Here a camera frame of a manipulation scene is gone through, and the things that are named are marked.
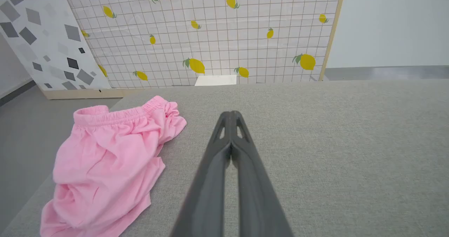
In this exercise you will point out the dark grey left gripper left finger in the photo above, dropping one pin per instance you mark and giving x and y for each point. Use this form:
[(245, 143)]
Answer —
[(207, 195)]

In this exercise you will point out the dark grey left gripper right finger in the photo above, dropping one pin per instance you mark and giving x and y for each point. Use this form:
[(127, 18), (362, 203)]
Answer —
[(257, 202)]

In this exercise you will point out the pink shirt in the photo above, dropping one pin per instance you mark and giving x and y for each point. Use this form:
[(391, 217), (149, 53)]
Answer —
[(105, 166)]

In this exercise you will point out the grey fabric sofa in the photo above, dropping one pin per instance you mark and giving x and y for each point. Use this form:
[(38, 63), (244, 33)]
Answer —
[(333, 152)]

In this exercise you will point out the white box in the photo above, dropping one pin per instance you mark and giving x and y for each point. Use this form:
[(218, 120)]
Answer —
[(215, 80)]

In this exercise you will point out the lemon print grid panel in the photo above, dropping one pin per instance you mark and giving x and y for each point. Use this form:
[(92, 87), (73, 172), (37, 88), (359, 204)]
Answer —
[(217, 44)]

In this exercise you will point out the grey terrazzo print panel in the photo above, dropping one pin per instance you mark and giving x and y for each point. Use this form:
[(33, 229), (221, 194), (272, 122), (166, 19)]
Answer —
[(42, 37)]

